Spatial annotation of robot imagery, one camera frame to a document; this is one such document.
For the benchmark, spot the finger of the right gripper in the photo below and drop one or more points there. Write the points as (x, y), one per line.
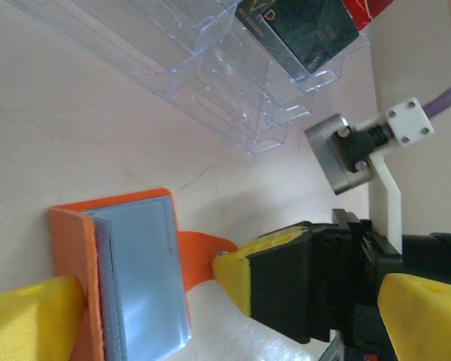
(285, 286)

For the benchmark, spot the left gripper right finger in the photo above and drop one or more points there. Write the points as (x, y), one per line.
(428, 327)

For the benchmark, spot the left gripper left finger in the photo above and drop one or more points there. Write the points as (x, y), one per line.
(26, 323)

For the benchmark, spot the orange card holder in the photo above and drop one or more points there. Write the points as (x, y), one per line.
(71, 240)

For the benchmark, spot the clear acrylic card stand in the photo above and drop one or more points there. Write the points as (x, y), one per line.
(210, 94)

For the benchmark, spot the black VIP card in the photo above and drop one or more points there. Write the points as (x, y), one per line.
(304, 30)

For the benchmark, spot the red VIP card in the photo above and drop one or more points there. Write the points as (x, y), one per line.
(364, 13)

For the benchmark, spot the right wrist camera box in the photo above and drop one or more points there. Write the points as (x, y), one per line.
(330, 158)

